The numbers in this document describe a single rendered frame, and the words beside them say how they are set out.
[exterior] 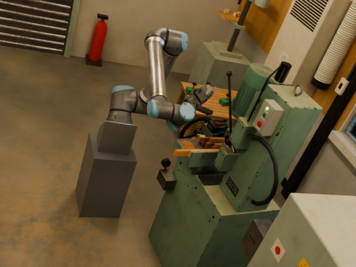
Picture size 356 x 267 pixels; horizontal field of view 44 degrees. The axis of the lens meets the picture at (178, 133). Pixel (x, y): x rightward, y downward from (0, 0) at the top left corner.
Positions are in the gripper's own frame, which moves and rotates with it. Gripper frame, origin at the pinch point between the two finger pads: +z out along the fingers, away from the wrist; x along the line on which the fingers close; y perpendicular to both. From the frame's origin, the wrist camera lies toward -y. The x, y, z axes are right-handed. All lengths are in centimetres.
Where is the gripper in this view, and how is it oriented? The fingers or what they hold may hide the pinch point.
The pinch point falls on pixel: (214, 89)
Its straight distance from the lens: 251.3
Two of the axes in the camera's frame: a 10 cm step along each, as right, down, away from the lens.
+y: -5.8, -7.7, -2.7
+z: 6.5, -6.3, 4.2
